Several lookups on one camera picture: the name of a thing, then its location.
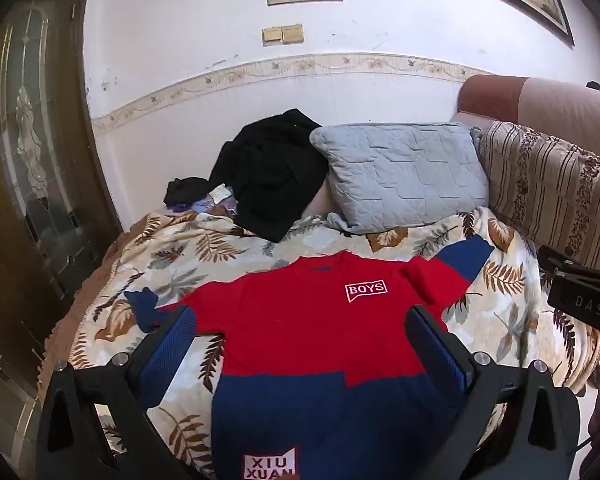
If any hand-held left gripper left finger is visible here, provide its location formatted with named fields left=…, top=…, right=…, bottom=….
left=36, top=304, right=197, bottom=480

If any pink pillow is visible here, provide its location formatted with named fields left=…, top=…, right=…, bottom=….
left=300, top=180, right=332, bottom=218

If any leaf print blanket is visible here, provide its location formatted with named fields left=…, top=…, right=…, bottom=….
left=37, top=207, right=600, bottom=480

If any small black cloth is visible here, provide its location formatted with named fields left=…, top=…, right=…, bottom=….
left=163, top=176, right=216, bottom=207

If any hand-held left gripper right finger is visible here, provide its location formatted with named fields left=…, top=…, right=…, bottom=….
left=404, top=304, right=582, bottom=480

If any red and blue sweater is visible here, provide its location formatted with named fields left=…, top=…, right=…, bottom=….
left=124, top=240, right=496, bottom=480

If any brown and pink sofa backrest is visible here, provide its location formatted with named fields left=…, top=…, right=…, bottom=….
left=450, top=75, right=600, bottom=168

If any striped patterned pillow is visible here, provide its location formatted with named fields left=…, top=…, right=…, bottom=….
left=480, top=121, right=600, bottom=273

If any wooden door with glass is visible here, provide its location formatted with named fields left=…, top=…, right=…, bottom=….
left=0, top=0, right=126, bottom=480

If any large black garment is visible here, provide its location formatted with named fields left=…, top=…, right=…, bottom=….
left=209, top=108, right=329, bottom=244

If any grey quilted pillow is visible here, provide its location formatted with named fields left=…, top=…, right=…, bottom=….
left=310, top=121, right=491, bottom=235

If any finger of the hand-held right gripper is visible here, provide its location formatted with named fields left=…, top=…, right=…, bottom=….
left=537, top=244, right=600, bottom=277

